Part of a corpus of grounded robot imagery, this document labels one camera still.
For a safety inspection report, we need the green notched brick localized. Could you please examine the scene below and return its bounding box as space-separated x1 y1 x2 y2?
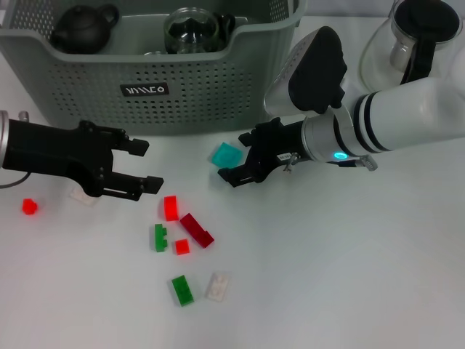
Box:
153 223 169 253

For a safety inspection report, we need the dark clay teapot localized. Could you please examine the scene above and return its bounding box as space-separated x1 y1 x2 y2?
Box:
49 3 121 55

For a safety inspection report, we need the glass pitcher black handle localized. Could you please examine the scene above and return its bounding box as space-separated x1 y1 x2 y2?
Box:
358 0 462 92

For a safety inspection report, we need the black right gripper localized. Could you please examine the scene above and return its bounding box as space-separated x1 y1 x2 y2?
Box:
217 117 307 189

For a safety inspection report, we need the right gripper silver connector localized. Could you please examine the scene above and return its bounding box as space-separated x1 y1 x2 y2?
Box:
284 152 302 175

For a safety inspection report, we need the grey perforated storage bin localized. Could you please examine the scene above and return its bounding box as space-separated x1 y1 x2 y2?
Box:
0 0 309 136

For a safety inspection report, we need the left gripper grey cable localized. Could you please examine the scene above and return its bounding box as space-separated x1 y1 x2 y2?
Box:
0 170 31 190

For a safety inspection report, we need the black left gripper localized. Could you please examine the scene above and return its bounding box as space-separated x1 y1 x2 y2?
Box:
7 119 165 202

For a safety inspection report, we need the green rectangular brick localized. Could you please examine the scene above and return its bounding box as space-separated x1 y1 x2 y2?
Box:
170 275 195 308

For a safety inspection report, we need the dark red long brick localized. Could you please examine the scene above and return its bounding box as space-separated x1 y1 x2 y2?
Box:
179 213 215 250

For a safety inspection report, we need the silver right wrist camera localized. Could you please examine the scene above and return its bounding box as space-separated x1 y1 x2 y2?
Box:
263 25 349 120

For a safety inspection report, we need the bright red rectangular brick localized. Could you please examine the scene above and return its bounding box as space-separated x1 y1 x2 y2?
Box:
162 195 180 222

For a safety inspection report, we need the tiny red cube brick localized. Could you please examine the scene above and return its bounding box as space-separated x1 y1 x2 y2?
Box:
20 198 39 216

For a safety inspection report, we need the teal square brick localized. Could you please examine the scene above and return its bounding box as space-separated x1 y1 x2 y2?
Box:
207 142 243 169

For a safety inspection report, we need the white toy brick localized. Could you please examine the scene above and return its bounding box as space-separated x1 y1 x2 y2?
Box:
204 271 233 302
68 187 100 208

